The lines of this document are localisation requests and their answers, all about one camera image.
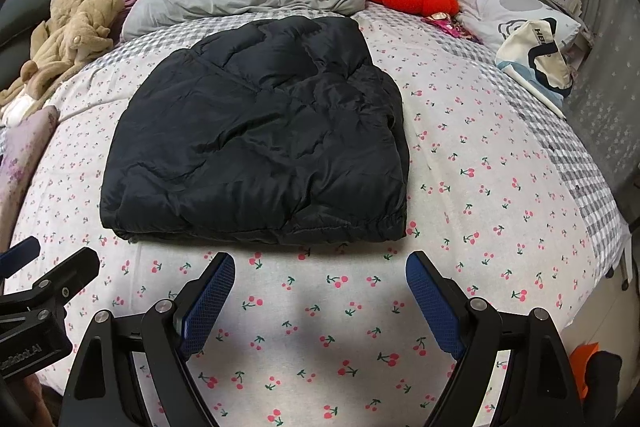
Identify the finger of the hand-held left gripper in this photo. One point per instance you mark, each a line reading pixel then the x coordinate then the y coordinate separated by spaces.
pixel 22 249
pixel 65 272

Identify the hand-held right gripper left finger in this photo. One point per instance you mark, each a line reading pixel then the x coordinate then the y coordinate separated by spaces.
pixel 210 302

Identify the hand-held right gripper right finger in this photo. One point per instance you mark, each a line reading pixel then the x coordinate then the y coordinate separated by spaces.
pixel 435 302

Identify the black puffer jacket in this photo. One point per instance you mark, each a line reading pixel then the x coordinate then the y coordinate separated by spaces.
pixel 250 132

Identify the pink floral cloth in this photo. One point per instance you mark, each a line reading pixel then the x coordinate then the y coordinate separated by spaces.
pixel 25 147

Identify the orange object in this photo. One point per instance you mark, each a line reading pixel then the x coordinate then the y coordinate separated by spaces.
pixel 582 367

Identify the beige plush robe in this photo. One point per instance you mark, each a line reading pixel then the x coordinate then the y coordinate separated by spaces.
pixel 75 32

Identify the cream and black tote bag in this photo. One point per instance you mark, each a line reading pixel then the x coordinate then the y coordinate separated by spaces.
pixel 515 47

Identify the pink patterned wrapper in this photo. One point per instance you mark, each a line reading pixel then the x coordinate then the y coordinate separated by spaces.
pixel 450 24

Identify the white pillow with grey dots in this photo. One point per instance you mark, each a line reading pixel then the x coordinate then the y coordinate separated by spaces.
pixel 500 2

